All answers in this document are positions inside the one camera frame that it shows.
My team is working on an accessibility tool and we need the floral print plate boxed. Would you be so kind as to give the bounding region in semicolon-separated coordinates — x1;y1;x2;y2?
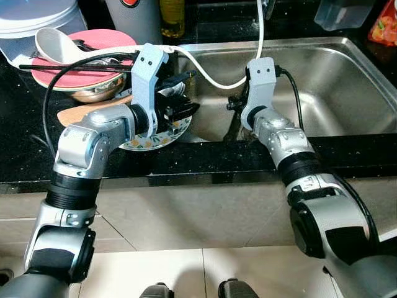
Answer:
121;115;194;151

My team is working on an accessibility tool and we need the stainless steel bowl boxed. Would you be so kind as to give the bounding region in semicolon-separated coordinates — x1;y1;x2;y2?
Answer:
70;74;126;104

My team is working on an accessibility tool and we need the yellow oil bottle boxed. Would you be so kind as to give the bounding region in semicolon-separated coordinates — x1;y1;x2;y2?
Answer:
159;0;186;38

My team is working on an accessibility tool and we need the grey flask with red logo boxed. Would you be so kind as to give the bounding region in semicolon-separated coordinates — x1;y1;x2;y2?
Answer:
104;0;164;45

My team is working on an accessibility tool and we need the stainless steel sink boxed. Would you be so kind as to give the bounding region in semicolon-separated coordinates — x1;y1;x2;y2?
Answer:
176;36;397;145

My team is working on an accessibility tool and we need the metal faucet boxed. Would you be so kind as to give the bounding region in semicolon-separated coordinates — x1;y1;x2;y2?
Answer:
261;0;277;19

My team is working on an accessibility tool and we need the pink plate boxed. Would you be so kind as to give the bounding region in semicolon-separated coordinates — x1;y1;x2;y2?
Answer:
31;29;138;93

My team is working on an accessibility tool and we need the white soup ladle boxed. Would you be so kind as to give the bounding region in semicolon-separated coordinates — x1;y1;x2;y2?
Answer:
34;27;137;66

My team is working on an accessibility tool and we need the clear plastic container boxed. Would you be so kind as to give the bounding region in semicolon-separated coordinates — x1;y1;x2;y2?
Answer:
313;0;377;32

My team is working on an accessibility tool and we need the translucent white lidded container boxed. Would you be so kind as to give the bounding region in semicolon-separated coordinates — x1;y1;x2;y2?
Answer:
0;0;88;58

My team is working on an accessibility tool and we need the red orange-print carton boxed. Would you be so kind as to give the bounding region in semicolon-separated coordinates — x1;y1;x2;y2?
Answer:
367;0;397;48

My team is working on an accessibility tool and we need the black left robot foot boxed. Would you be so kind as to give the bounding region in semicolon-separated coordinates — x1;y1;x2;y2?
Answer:
140;282;175;298

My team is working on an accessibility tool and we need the black robot foot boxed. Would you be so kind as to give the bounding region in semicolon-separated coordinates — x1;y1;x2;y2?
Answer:
140;282;175;298
217;278;259;298

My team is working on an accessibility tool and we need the black right robot foot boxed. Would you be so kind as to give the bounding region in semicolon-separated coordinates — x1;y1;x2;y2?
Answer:
217;278;259;298

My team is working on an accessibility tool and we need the pale grey right wrist camera mount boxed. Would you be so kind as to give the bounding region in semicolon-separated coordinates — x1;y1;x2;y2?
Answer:
241;58;277;131

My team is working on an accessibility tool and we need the pale grey wrist camera mount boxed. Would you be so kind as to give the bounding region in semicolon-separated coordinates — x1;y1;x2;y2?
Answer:
241;58;277;131
130;43;169;135

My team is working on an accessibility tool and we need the pale grey left wrist camera mount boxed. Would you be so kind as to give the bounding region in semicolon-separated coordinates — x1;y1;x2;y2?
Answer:
130;43;169;135

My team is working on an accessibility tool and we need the white hose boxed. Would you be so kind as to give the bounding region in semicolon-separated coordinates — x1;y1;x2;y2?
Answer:
133;0;266;91

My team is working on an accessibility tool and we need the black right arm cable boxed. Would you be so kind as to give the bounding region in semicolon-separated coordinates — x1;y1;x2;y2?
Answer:
276;67;380;244

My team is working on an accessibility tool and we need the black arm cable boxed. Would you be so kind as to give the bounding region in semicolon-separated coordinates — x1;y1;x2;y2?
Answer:
42;52;145;157
276;67;380;244

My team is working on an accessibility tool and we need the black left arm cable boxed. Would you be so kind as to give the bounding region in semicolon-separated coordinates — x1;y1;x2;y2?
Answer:
42;52;145;157

